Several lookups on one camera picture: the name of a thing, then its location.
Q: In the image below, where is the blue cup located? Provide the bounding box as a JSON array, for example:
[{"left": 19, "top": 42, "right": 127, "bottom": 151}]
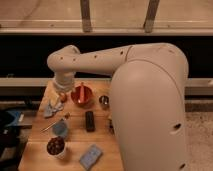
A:
[{"left": 52, "top": 121, "right": 68, "bottom": 138}]

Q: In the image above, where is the metal fork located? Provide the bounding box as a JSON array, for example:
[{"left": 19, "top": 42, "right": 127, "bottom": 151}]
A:
[{"left": 40, "top": 113, "right": 71, "bottom": 133}]

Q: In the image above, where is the red bowl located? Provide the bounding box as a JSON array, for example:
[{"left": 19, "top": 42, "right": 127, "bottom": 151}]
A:
[{"left": 71, "top": 86, "right": 93, "bottom": 106}]

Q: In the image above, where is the small metal cup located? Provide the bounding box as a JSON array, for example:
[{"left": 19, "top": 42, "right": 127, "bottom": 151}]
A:
[{"left": 99, "top": 95, "right": 109, "bottom": 109}]

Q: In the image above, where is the blue sponge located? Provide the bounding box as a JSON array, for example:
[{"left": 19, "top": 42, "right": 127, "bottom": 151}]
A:
[{"left": 79, "top": 144, "right": 103, "bottom": 171}]

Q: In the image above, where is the white cup with dark contents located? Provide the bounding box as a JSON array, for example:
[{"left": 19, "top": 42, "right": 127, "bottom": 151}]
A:
[{"left": 46, "top": 136, "right": 65, "bottom": 158}]

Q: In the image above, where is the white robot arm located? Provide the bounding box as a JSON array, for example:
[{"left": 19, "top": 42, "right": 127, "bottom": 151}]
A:
[{"left": 47, "top": 43, "right": 189, "bottom": 171}]

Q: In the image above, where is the black rectangular block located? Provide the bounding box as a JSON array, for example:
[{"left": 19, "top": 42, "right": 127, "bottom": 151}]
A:
[{"left": 85, "top": 111, "right": 95, "bottom": 132}]

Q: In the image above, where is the orange utensil in bowl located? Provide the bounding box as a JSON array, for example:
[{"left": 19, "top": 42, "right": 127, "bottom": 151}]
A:
[{"left": 78, "top": 82, "right": 85, "bottom": 104}]

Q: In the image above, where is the dark blue chair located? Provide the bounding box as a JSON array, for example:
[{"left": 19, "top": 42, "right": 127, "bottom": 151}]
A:
[{"left": 0, "top": 110, "right": 22, "bottom": 167}]

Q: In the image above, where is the grey blue cloth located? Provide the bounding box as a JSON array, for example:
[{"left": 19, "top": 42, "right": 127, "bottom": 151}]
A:
[{"left": 44, "top": 101, "right": 64, "bottom": 118}]

